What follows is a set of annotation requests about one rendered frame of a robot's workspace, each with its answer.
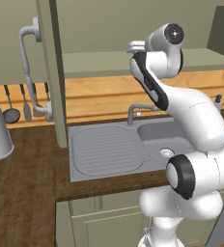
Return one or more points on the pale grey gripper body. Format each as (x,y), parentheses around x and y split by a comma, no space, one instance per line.
(136,47)

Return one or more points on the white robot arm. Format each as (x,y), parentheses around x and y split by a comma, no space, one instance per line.
(194,115)

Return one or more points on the olive green base cabinet door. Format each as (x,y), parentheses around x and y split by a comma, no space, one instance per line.
(117,233)

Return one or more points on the grey sink tap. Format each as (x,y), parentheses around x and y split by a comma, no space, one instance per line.
(130,114)

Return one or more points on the grey soap dispenser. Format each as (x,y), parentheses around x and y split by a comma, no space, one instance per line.
(218,102)

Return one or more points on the dark hanging kitchen tool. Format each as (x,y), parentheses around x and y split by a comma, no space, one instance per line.
(46,90)
(34,91)

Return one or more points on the grey steel sink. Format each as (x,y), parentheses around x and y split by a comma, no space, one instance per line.
(104,151)

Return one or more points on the grey hanging spatula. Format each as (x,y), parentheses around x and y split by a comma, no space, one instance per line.
(27,111)

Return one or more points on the dark grey hanging ladle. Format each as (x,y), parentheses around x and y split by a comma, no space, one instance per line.
(11,115)

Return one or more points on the olive green drawer front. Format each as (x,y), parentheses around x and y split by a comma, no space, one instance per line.
(117,204)

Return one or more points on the olive green wall cabinet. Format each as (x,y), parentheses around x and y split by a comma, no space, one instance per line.
(101,25)
(7,38)

